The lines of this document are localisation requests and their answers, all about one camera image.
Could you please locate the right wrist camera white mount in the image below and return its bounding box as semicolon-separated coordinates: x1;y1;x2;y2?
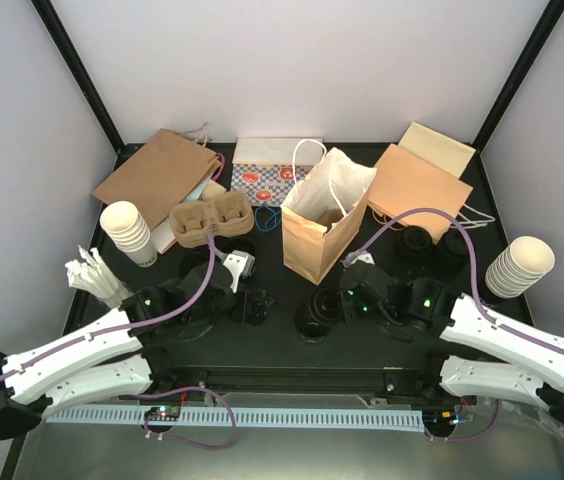
342;250;375;269

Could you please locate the right black frame post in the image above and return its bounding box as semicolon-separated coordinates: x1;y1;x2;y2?
472;0;564;149

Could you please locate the brown flat paper bag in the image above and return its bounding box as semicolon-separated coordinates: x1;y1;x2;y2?
93;129;220;229

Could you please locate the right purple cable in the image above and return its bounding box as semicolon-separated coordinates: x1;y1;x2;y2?
356;207;564;444

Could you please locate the black lid stack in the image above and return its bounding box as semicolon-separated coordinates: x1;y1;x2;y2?
397;225;434;260
435;229;470;275

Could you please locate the black plastic cup lid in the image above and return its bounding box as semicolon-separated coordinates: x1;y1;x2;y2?
307;286;344;327

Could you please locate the right stack of paper cups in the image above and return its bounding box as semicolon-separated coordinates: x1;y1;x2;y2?
485;236;555;299

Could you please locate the black lid stack right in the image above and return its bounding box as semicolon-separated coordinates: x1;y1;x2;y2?
435;229;470;275

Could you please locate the left black frame post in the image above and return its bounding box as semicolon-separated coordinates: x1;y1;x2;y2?
31;0;125;154

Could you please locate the blue bag handle string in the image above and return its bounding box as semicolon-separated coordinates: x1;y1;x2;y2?
254;202;283;234

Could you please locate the black frame post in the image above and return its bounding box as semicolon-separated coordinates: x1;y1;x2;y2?
31;0;125;154
472;0;564;149

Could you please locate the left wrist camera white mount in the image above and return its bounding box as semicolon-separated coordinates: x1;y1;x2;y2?
222;250;255;293

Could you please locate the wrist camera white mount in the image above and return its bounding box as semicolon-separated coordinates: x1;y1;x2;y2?
342;250;375;269
222;250;255;293

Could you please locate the orange flat bag right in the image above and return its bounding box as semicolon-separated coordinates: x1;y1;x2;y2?
368;145;473;218

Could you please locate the tan flat paper bag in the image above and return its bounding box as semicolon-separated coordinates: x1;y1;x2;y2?
398;122;476;178

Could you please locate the stack of paper cups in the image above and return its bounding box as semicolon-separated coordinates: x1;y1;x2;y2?
485;236;555;299
99;201;158;268

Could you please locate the black lid stack left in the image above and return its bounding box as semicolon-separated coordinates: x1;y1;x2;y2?
397;225;434;260

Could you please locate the blue slotted cable duct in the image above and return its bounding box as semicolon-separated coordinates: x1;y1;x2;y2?
47;404;424;433

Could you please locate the stack of pulp cup carriers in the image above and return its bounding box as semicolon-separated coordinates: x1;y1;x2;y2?
168;191;255;248

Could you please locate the bundle of wrapped straws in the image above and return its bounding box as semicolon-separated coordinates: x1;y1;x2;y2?
65;246;132;309

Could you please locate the checkered printed paper bag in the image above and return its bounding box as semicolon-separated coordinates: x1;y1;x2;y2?
231;137;326;207

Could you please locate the orange kraft paper bag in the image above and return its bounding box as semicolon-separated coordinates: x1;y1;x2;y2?
281;138;377;285

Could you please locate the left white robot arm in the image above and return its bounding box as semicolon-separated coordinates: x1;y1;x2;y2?
0;263;277;441

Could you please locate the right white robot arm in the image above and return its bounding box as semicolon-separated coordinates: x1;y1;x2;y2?
339;256;564;424

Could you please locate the left stack of paper cups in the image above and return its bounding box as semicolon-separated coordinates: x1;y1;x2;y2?
99;201;158;268

